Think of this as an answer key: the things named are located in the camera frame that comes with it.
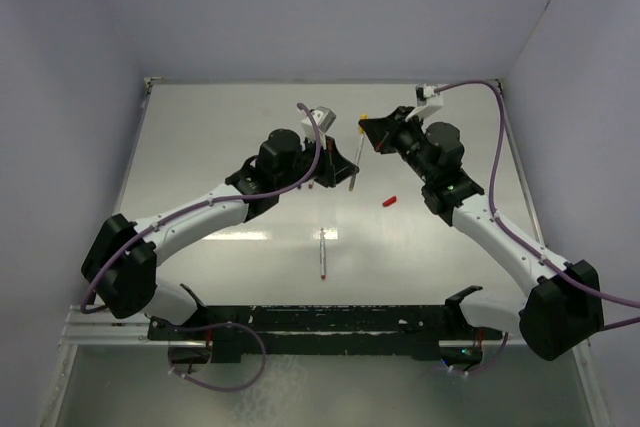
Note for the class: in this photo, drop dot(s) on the red marker pen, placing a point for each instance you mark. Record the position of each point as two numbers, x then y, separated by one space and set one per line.
323 254

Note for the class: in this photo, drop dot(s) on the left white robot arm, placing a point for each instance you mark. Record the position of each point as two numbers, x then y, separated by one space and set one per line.
121 266

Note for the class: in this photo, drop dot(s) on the red pen cap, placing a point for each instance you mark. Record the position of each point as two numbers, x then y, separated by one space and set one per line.
390 201

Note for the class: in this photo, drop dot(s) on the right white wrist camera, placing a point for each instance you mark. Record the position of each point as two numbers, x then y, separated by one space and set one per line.
429 101

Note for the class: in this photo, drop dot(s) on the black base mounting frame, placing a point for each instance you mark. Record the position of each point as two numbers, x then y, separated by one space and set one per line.
414 331

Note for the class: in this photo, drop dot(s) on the aluminium rail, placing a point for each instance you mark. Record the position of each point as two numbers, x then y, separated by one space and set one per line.
103 329
532 214

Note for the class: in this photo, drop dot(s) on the aluminium rail right side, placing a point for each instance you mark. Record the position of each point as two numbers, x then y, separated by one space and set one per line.
532 214

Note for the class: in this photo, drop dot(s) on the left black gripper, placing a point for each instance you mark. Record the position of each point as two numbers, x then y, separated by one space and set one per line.
342 167

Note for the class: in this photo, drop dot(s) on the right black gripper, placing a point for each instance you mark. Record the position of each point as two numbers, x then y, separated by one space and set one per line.
395 123

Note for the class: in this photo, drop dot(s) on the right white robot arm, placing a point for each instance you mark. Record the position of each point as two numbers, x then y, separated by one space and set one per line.
558 306

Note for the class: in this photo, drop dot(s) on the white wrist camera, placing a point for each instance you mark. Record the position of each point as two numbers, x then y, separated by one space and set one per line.
429 101
323 117

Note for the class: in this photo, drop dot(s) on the aluminium rail front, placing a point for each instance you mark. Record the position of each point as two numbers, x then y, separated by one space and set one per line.
103 329

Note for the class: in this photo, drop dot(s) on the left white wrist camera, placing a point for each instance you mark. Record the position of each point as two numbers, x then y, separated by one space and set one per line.
323 117

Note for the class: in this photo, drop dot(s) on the yellow marker pen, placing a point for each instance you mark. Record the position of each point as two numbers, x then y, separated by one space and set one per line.
357 158

